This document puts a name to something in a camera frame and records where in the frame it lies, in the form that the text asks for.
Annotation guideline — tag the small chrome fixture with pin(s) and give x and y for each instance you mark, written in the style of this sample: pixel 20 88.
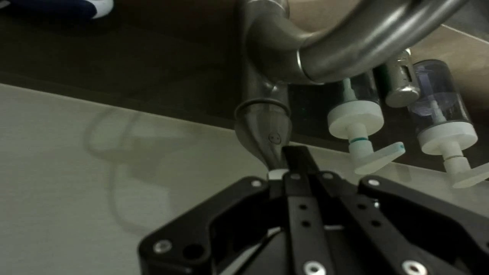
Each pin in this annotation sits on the small chrome fixture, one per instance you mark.
pixel 399 85

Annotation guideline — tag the blue clear soap dispenser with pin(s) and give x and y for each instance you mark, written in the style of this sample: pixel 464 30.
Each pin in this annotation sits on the blue clear soap dispenser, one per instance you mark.
pixel 437 97

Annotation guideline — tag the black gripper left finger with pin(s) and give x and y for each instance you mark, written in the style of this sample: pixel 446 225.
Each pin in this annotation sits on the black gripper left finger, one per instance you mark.
pixel 238 219

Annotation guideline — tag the chrome faucet spout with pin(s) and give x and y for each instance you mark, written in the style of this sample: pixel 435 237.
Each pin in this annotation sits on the chrome faucet spout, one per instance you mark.
pixel 356 46

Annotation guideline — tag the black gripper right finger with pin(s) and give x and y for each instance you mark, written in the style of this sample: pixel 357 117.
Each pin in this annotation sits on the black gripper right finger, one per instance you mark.
pixel 406 230

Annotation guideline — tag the dark blue white item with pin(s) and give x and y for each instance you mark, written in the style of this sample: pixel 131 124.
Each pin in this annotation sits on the dark blue white item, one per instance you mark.
pixel 50 7

